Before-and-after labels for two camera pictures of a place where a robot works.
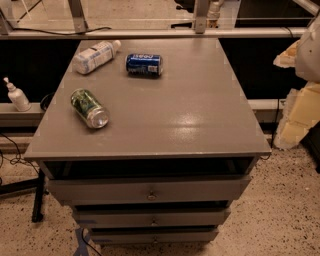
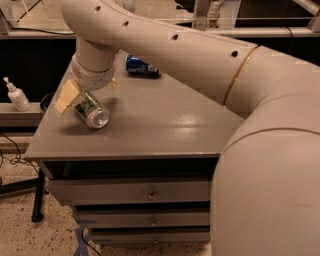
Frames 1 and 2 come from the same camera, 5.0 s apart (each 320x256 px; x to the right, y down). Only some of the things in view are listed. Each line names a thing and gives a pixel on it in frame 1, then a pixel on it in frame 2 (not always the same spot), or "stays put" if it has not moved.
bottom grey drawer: [172, 236] stays put
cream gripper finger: [287, 59] -> [88, 80]
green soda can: [89, 109] stays put
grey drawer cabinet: [151, 140] stays put
